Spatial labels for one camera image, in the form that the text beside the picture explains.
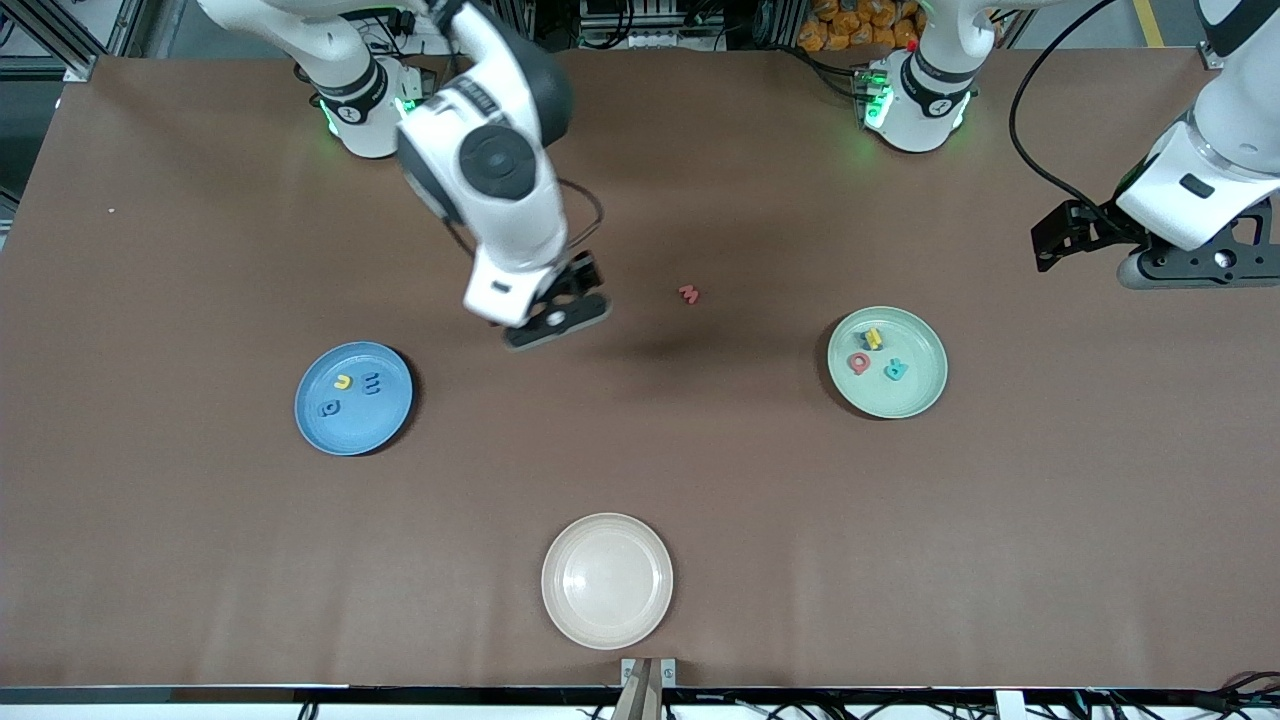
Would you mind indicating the blue plate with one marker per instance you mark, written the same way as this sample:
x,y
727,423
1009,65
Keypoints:
x,y
350,435

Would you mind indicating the beige plate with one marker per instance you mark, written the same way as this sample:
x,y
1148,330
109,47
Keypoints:
x,y
607,580

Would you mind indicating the rounded blue foam letter m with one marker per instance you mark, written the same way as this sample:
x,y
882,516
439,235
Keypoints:
x,y
372,384

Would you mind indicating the white power strip with plugs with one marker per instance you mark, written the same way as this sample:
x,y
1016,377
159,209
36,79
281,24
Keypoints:
x,y
410,20

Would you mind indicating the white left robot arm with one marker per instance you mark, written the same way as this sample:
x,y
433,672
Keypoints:
x,y
920,100

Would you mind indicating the yellow foam letter H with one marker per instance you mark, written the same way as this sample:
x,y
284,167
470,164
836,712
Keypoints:
x,y
874,339

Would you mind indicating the small metal bracket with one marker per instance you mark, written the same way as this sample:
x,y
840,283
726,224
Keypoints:
x,y
628,668

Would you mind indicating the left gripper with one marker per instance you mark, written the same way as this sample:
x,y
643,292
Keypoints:
x,y
1101,222

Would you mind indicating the green plate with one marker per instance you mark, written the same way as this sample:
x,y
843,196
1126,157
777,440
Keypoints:
x,y
910,395

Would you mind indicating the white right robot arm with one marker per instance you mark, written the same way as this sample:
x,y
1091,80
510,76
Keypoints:
x,y
500,150

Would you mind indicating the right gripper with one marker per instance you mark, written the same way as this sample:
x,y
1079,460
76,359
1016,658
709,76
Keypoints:
x,y
577,274

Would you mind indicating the long white socket bar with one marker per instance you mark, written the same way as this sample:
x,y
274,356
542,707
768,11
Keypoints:
x,y
650,40

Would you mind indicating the teal foam letter R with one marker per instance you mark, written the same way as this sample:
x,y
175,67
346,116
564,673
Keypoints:
x,y
897,372

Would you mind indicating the red foam letter M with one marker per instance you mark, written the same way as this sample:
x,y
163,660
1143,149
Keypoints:
x,y
688,294

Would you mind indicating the brown table cover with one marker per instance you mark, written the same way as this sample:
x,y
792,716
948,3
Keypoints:
x,y
640,470

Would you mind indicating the red foam letter Q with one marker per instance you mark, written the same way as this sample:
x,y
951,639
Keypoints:
x,y
851,363

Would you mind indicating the pile of orange packets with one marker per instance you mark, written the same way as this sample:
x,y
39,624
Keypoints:
x,y
850,25

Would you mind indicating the aluminium frame post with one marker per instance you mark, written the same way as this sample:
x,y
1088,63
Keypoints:
x,y
30,68

